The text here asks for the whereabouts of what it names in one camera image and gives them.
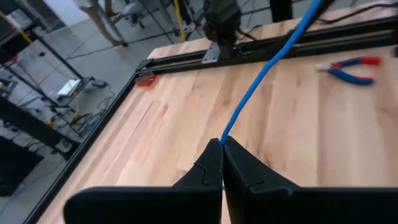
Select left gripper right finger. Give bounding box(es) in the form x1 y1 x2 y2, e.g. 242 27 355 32
223 136 398 224

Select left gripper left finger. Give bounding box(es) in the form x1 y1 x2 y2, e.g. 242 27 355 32
63 138 224 224

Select blue cord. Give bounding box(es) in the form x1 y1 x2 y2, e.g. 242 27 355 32
219 0 324 191

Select small red box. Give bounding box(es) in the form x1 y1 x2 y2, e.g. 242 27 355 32
135 72 157 88

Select black floor mat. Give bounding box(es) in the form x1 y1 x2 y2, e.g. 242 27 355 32
0 136 44 197

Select red blue handled pliers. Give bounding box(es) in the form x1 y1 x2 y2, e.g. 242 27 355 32
314 56 382 86

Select yellow cable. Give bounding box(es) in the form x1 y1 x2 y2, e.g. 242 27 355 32
0 11 34 45
172 0 187 43

